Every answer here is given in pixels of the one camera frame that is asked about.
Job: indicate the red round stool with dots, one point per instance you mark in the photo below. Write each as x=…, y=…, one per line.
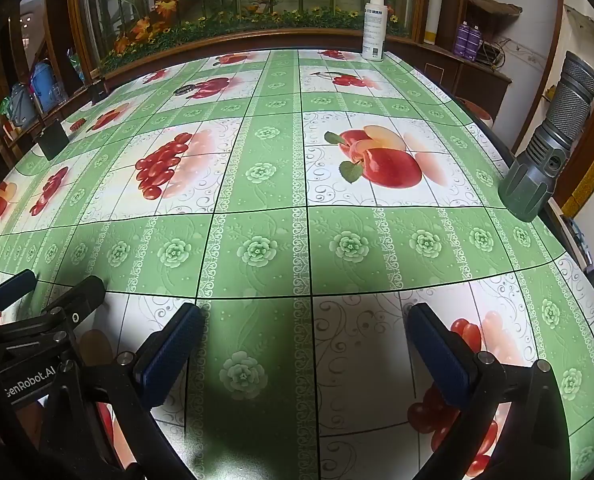
x=479, y=111

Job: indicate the purple bottle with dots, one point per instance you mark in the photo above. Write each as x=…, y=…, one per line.
x=474, y=42
x=462, y=40

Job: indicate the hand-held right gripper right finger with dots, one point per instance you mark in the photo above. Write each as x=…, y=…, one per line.
x=444, y=355

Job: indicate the green plastic bottle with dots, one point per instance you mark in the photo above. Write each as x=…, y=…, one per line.
x=75, y=67

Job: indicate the grey-blue bag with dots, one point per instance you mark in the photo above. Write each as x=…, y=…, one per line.
x=22, y=107

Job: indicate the blue thermos jug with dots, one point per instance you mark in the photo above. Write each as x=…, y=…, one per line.
x=44, y=85

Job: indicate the white spray bottle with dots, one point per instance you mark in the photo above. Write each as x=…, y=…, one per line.
x=374, y=25

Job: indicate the white paper roll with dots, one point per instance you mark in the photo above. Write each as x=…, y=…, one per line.
x=434, y=0

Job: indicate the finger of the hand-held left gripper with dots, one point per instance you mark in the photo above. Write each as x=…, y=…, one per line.
x=79, y=297
x=9, y=285

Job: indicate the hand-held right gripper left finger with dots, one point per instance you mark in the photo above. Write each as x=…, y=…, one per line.
x=169, y=355

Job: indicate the wooden wall shelf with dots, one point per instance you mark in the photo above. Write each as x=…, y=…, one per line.
x=494, y=7

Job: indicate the black cylindrical container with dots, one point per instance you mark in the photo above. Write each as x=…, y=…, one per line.
x=52, y=140

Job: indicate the small black object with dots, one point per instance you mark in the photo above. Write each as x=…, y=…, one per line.
x=98, y=92

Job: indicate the grey metal flashlight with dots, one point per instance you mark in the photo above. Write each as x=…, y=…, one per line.
x=557, y=125

